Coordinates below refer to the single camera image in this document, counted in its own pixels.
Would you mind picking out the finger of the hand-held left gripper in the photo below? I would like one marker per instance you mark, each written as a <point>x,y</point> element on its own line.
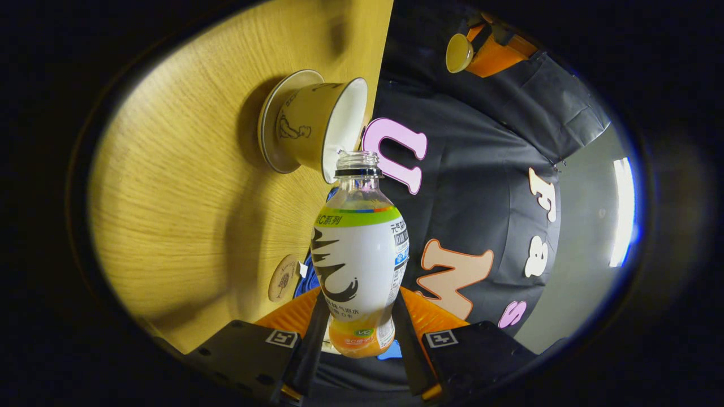
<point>498,59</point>

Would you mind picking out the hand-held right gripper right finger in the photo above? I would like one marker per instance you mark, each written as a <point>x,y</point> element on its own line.
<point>410,350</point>

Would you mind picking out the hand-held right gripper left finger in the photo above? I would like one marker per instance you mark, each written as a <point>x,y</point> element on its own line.
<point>314,345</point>

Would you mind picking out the ceiling light panel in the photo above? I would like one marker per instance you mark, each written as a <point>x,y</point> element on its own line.
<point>622,209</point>

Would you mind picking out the plastic water bottle white label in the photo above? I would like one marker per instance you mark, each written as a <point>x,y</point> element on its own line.
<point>356,254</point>

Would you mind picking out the black backdrop cloth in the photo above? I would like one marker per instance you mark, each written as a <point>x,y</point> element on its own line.
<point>481,169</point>

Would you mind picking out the round cork coaster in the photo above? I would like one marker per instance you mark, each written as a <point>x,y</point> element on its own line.
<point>283,278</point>

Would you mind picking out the white ceramic saucer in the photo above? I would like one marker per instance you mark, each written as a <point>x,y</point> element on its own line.
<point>268,130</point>

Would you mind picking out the white ceramic teacup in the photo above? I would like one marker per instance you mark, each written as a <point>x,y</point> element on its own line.
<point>311,124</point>

